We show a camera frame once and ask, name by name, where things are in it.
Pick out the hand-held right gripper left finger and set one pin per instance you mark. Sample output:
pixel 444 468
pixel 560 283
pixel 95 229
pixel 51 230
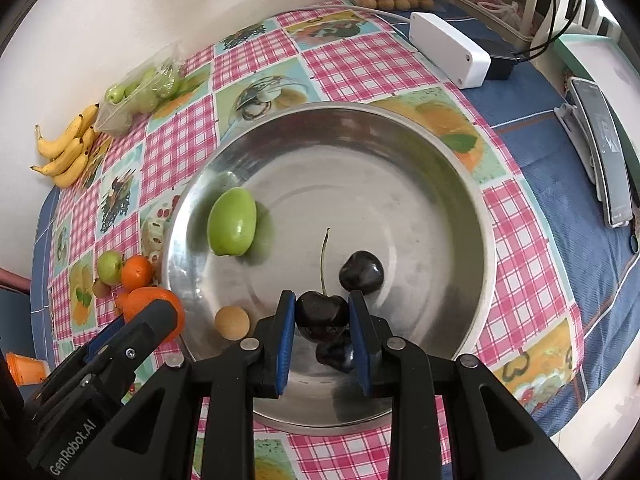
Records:
pixel 286 340

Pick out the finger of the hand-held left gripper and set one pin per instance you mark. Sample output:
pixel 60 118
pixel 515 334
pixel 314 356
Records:
pixel 150 325
pixel 105 340

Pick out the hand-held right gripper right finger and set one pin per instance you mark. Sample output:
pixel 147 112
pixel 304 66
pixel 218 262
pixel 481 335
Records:
pixel 361 345

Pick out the orange tangerine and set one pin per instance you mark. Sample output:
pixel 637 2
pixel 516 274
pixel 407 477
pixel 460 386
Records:
pixel 120 301
pixel 137 272
pixel 142 295

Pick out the dark cherry with stem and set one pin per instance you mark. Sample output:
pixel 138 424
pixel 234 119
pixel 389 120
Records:
pixel 322 316

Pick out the brown kiwi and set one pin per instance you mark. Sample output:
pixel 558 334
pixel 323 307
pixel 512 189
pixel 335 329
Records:
pixel 100 288

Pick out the brown longan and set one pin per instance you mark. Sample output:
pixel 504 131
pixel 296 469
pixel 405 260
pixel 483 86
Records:
pixel 232 323

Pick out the green round apple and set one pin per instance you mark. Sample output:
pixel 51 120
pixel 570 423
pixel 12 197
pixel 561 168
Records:
pixel 110 266

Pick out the plain green jujube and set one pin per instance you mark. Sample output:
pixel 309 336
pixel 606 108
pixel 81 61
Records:
pixel 232 222

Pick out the round stainless steel plate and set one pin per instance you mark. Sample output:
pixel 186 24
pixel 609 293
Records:
pixel 400 200

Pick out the orange plastic container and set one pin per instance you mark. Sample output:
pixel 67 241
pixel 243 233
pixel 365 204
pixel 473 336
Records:
pixel 27 367

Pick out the yellow banana bunch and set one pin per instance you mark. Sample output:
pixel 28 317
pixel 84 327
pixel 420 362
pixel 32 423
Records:
pixel 65 160

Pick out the clear bag of green jujubes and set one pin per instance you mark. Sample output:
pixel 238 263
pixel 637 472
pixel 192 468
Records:
pixel 145 92

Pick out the pink checkered printed tablecloth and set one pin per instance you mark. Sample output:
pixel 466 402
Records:
pixel 350 65

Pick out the white phone stand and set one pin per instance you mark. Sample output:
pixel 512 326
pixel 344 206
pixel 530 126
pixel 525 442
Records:
pixel 575 125

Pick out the white rectangular plastic box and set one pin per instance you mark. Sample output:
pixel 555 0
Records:
pixel 445 45

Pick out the black power adapter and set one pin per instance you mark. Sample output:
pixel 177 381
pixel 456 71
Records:
pixel 500 62

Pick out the smartphone with dark screen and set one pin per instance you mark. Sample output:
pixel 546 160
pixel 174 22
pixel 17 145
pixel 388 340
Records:
pixel 602 135

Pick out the pile of longans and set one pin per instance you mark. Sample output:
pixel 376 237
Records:
pixel 380 1

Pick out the pink plastic bag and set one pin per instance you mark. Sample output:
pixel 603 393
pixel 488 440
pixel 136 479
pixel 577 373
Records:
pixel 495 7

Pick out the white box with green edge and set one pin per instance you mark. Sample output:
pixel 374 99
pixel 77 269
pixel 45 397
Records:
pixel 600 55

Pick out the white window grille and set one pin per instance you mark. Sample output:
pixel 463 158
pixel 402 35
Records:
pixel 592 5

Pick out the reddish wooden rail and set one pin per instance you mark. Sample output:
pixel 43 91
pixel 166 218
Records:
pixel 12 280

